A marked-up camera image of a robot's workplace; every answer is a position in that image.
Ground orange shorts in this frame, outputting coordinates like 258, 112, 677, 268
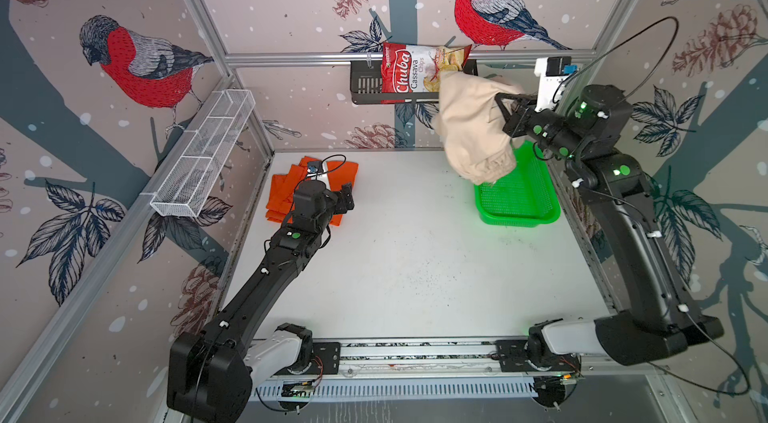
266, 156, 359, 223

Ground beige shorts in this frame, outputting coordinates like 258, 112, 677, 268
432, 71, 523, 185

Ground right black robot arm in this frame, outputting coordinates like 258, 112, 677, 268
494, 85, 724, 366

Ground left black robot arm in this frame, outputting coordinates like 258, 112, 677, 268
167, 180, 354, 422

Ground green plastic basket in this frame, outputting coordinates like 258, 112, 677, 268
475, 142, 561, 228

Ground red cassava chips bag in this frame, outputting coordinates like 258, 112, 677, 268
381, 43, 472, 94

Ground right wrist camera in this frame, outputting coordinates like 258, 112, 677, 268
534, 56, 579, 112

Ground black wall basket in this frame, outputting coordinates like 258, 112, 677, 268
350, 59, 441, 105

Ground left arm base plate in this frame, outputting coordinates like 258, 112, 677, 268
287, 342, 341, 377

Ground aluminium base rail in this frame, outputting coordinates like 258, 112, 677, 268
170, 335, 667, 379

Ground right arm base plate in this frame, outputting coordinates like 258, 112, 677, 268
493, 338, 581, 373

